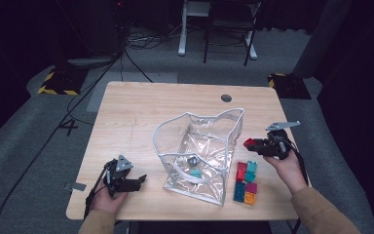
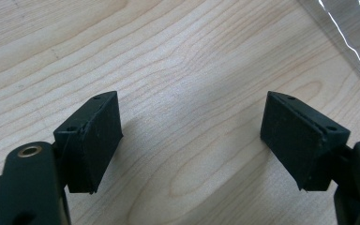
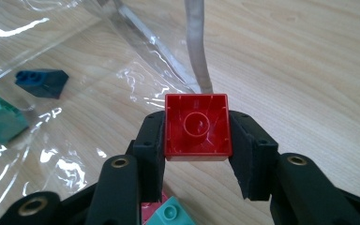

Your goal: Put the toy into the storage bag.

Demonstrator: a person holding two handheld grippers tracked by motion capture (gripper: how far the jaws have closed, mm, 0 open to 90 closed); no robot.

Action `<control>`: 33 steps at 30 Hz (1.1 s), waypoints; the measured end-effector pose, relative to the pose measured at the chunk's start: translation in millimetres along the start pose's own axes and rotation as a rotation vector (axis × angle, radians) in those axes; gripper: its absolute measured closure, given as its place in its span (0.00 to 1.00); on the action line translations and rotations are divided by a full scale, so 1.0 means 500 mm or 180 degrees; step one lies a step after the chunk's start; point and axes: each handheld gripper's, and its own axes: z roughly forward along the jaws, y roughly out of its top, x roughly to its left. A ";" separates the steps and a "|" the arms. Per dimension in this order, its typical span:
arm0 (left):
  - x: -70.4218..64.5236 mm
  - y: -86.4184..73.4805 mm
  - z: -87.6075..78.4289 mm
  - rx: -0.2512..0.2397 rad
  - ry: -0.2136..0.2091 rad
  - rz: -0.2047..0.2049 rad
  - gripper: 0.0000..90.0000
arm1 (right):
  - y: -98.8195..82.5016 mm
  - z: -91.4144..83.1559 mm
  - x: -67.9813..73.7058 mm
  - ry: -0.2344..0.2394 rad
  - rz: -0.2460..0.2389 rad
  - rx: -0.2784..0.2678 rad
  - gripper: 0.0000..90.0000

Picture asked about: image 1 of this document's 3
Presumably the bundle of floor cables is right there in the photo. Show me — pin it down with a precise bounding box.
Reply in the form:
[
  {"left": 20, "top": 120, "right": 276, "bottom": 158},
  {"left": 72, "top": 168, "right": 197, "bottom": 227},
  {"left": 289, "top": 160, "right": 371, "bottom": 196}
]
[{"left": 126, "top": 27, "right": 183, "bottom": 51}]

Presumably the right hand-held gripper black cable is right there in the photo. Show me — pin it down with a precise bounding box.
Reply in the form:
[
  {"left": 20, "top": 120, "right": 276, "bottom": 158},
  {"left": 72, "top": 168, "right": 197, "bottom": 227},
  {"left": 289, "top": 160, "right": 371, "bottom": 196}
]
[{"left": 291, "top": 142, "right": 310, "bottom": 188}]

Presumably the black base yellow striped tape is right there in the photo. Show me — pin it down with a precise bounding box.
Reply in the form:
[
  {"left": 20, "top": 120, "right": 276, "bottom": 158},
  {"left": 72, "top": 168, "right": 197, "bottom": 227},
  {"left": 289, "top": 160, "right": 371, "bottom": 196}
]
[
  {"left": 37, "top": 65, "right": 90, "bottom": 97},
  {"left": 267, "top": 72, "right": 313, "bottom": 100}
]

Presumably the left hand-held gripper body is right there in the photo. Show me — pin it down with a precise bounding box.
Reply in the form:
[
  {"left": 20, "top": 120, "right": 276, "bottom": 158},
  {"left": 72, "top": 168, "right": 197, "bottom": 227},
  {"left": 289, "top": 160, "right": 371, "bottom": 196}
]
[{"left": 102, "top": 154, "right": 134, "bottom": 198}]

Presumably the blue long toy brick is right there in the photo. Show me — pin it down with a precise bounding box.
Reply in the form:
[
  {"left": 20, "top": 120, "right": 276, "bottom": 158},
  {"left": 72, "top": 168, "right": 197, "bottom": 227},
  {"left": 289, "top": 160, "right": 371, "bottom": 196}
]
[{"left": 233, "top": 180, "right": 247, "bottom": 203}]

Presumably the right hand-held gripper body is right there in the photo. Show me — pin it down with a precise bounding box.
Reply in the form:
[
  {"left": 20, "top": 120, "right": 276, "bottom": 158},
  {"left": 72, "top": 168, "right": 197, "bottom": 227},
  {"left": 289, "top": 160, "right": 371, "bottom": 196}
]
[{"left": 262, "top": 120, "right": 302, "bottom": 161}]

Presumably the clear plastic bag white trim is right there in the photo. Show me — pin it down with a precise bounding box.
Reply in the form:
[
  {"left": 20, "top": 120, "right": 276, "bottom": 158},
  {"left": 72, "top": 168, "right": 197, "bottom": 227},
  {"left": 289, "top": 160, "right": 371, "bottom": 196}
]
[{"left": 151, "top": 107, "right": 245, "bottom": 207}]

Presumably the person's left hand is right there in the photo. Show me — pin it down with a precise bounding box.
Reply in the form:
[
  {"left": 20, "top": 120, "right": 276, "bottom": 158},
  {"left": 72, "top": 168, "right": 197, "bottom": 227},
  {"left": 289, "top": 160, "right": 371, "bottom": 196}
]
[{"left": 90, "top": 179, "right": 129, "bottom": 216}]

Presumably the white desk leg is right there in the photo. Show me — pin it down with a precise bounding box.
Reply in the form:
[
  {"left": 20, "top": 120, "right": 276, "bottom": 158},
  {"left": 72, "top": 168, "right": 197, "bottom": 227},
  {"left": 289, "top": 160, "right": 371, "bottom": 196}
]
[
  {"left": 177, "top": 0, "right": 190, "bottom": 58},
  {"left": 243, "top": 28, "right": 259, "bottom": 60}
]

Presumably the hand-held gripper black cable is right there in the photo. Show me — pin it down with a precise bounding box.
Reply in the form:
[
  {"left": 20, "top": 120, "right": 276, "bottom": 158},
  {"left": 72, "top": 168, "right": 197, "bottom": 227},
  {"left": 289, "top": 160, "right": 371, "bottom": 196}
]
[
  {"left": 291, "top": 142, "right": 310, "bottom": 188},
  {"left": 83, "top": 165, "right": 110, "bottom": 220}
]

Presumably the black chair frame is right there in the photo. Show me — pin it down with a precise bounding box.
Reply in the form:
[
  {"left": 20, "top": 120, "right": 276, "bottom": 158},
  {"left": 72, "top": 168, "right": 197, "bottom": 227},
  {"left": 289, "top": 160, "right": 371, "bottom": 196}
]
[{"left": 203, "top": 0, "right": 258, "bottom": 67}]

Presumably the left hand-held gripper black cable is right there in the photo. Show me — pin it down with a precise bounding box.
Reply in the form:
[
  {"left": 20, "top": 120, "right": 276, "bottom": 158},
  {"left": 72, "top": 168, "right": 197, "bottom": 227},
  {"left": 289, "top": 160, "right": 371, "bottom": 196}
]
[{"left": 83, "top": 165, "right": 110, "bottom": 220}]

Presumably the person's right hand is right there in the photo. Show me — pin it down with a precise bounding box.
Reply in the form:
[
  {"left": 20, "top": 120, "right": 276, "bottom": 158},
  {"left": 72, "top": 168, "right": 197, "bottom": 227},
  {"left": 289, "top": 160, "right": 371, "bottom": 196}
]
[{"left": 262, "top": 148, "right": 310, "bottom": 196}]

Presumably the long black floor cable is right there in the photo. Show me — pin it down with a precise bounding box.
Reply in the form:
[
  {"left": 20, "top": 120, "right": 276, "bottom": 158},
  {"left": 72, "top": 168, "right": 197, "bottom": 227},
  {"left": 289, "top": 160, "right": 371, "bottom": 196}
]
[{"left": 0, "top": 48, "right": 126, "bottom": 234}]

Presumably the magenta sloped toy brick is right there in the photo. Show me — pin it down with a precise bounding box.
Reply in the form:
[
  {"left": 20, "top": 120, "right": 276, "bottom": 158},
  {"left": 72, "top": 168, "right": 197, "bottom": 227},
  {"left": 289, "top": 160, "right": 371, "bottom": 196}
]
[{"left": 245, "top": 181, "right": 258, "bottom": 195}]

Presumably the yellow square toy brick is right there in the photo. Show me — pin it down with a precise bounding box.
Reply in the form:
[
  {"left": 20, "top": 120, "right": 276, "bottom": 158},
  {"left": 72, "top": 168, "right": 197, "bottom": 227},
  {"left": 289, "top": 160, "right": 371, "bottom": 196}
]
[{"left": 243, "top": 191, "right": 257, "bottom": 206}]

